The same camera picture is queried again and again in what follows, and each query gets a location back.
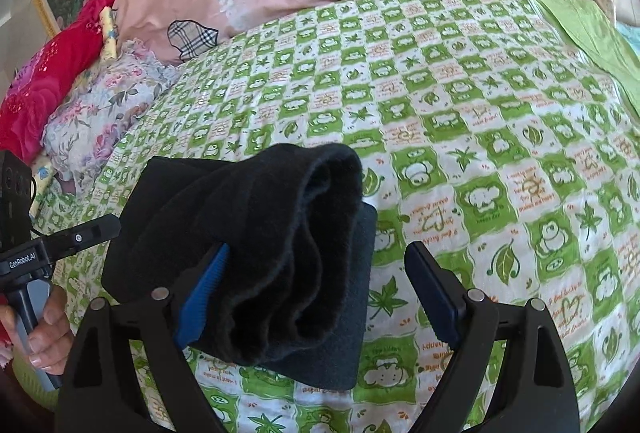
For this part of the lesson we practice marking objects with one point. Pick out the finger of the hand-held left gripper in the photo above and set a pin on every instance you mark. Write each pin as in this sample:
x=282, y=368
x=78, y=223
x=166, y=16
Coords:
x=80, y=235

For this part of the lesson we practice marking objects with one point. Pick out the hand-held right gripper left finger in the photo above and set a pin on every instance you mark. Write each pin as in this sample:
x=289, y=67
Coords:
x=205, y=293

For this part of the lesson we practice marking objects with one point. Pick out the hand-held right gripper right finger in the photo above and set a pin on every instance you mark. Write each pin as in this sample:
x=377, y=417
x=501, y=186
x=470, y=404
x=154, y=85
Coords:
x=430, y=293

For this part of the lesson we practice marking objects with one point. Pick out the black pants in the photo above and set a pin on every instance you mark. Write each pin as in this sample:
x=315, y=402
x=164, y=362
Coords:
x=280, y=263

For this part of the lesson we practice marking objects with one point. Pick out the person's left hand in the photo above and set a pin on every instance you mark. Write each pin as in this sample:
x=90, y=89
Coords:
x=55, y=328

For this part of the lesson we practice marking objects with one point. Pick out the floral ruffled pillow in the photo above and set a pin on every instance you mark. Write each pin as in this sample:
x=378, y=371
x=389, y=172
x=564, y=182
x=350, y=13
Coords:
x=100, y=113

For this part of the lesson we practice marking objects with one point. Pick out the red embroidered cloth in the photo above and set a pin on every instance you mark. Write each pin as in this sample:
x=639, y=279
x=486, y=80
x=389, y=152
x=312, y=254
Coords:
x=45, y=83

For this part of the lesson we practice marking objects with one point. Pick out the green checked bed sheet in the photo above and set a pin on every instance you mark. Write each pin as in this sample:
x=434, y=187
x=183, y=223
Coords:
x=475, y=138

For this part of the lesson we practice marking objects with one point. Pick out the plain green cloth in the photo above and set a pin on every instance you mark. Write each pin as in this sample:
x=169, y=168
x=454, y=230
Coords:
x=585, y=23

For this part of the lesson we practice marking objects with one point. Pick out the light blue cloth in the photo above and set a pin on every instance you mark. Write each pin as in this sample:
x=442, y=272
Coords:
x=631, y=40

